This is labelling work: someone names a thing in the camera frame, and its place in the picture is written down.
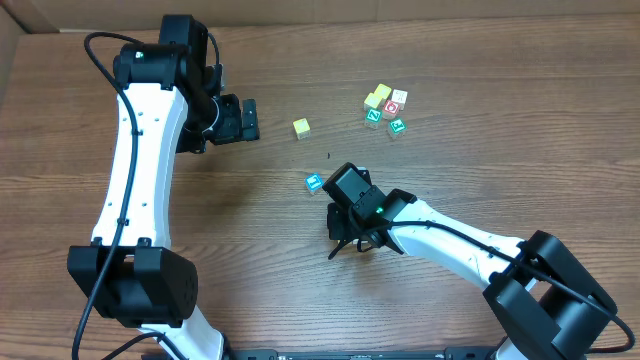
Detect blue picture block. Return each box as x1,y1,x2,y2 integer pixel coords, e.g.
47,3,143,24
305,173,324,194

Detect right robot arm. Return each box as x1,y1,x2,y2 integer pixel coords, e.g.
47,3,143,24
323,163,617,360

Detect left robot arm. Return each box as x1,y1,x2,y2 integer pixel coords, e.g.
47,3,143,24
67,15,260,359

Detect lone yellow block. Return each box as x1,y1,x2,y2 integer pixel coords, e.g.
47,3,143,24
292,118,311,140

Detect green picture block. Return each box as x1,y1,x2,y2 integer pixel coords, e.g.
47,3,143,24
386,118,407,140

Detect green Z block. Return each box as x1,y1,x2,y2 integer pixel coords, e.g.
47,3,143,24
364,108,382,129

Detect yellow block front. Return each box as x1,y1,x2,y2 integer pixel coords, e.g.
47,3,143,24
363,93,383,111

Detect red picture block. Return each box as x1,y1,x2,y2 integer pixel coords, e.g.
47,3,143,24
382,100,400,120

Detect yellow block rear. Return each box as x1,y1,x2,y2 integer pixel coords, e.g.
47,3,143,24
374,83,392,101

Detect white letter block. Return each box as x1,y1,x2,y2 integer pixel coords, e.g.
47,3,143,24
391,89,408,110

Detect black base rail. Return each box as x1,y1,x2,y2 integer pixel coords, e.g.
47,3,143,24
140,347,506,360

